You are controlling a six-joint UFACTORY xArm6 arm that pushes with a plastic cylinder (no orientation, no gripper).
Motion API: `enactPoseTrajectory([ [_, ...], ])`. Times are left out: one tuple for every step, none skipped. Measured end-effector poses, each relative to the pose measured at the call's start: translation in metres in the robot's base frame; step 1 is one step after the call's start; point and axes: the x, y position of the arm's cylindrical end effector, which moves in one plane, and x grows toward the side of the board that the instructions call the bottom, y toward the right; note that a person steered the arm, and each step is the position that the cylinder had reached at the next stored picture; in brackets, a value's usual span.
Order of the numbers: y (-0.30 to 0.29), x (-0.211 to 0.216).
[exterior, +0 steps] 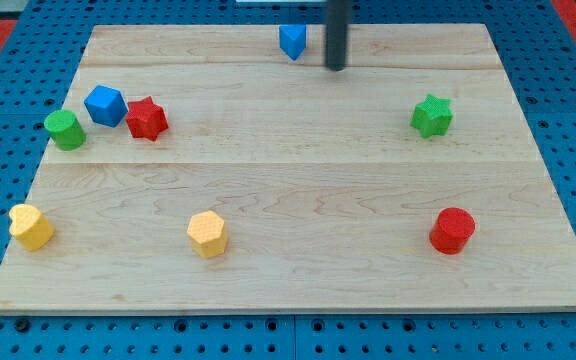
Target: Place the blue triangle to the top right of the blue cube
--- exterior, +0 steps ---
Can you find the yellow hexagon block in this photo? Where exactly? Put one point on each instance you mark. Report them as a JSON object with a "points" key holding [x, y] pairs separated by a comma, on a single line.
{"points": [[207, 234]]}

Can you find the green cylinder block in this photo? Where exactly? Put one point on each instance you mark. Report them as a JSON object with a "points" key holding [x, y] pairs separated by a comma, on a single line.
{"points": [[65, 130]]}

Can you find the yellow heart block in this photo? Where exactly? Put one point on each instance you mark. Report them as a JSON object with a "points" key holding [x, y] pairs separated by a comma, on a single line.
{"points": [[30, 227]]}

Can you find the red star block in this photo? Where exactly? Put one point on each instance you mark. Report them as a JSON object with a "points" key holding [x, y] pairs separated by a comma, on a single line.
{"points": [[146, 119]]}

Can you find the blue cube block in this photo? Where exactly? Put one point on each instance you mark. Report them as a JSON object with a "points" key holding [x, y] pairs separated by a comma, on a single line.
{"points": [[106, 106]]}

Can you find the blue triangle block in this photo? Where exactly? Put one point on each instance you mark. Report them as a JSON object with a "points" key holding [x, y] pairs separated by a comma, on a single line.
{"points": [[293, 40]]}

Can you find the light wooden board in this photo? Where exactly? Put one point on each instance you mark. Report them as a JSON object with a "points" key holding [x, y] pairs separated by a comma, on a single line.
{"points": [[327, 192]]}

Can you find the red cylinder block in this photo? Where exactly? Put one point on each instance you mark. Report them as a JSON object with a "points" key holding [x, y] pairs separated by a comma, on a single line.
{"points": [[451, 230]]}

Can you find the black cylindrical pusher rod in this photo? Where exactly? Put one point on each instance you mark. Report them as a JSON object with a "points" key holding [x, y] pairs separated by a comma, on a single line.
{"points": [[338, 14]]}

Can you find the green star block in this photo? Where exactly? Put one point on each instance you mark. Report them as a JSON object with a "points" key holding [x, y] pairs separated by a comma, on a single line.
{"points": [[432, 116]]}

